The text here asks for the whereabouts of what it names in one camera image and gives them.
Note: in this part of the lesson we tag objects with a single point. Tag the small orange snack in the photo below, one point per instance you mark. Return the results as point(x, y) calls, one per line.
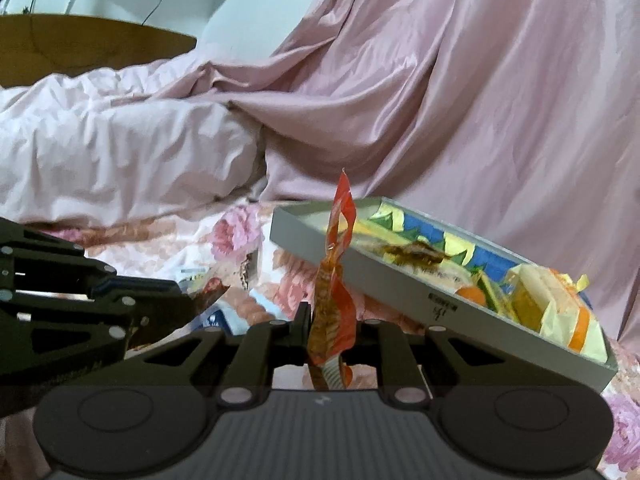
point(472, 296)

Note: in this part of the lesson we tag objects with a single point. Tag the blue white snack packet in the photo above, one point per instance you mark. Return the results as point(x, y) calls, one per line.
point(220, 320)

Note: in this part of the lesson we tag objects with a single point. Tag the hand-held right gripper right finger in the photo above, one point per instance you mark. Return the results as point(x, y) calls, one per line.
point(370, 340)

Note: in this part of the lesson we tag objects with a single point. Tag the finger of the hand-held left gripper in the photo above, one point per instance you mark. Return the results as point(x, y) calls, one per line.
point(100, 320)
point(135, 286)

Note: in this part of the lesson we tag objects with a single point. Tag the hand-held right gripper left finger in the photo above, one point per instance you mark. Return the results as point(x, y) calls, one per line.
point(300, 327)

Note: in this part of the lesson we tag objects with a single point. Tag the yellow blue snack packet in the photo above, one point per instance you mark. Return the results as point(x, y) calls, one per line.
point(480, 255)

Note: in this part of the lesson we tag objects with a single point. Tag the yellow orange snack packet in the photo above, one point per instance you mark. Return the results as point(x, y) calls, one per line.
point(550, 310)

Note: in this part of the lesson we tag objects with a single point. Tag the sausage packet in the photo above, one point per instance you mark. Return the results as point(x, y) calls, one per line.
point(250, 307)

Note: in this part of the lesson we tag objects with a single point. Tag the red brown snack packet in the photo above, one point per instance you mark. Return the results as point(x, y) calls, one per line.
point(215, 290)

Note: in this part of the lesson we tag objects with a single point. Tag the pink satin blanket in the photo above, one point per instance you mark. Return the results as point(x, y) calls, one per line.
point(450, 110)

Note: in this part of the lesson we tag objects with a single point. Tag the red orange snack packet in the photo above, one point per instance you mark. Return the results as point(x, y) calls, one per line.
point(332, 320)

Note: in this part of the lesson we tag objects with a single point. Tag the grey cardboard box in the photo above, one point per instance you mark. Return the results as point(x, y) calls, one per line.
point(390, 280)

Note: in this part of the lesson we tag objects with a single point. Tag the wooden headboard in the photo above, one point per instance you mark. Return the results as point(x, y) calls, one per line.
point(75, 50)

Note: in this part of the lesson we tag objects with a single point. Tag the floral bed sheet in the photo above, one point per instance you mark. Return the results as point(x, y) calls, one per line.
point(235, 230)

